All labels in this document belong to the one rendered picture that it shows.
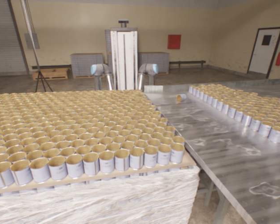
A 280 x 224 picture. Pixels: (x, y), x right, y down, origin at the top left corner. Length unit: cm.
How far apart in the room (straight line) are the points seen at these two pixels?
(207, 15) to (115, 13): 538
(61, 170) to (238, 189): 74
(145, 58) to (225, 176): 775
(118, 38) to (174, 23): 839
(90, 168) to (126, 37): 190
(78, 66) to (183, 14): 651
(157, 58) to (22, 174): 806
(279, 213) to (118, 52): 217
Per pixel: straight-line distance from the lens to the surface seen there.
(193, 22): 1113
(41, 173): 80
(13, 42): 1046
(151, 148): 82
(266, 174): 97
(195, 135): 109
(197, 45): 1134
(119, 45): 237
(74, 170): 77
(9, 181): 87
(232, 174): 88
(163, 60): 862
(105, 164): 75
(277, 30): 885
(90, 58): 803
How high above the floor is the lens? 163
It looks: 24 degrees down
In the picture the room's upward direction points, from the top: straight up
